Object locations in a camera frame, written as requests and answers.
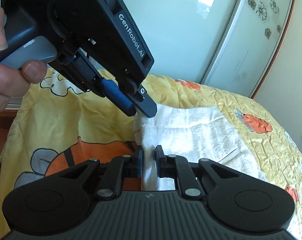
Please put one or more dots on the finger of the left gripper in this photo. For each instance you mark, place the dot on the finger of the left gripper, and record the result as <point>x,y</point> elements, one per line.
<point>112,92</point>
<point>144,102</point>

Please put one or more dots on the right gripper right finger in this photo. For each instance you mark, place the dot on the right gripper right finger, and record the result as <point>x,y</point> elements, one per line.
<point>181,171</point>

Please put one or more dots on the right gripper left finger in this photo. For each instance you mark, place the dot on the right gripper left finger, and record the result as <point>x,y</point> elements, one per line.
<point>117,170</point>

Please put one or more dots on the white textured pants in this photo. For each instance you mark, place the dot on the white textured pants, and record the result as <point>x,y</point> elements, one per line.
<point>195,133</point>

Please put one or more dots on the person's left hand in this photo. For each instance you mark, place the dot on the person's left hand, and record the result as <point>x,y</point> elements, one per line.
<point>15,83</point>

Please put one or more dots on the yellow carrot print bedspread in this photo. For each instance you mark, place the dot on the yellow carrot print bedspread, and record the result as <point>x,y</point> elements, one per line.
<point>59,125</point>

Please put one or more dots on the pale green wardrobe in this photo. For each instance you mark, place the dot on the pale green wardrobe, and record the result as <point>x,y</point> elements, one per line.
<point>226,44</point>

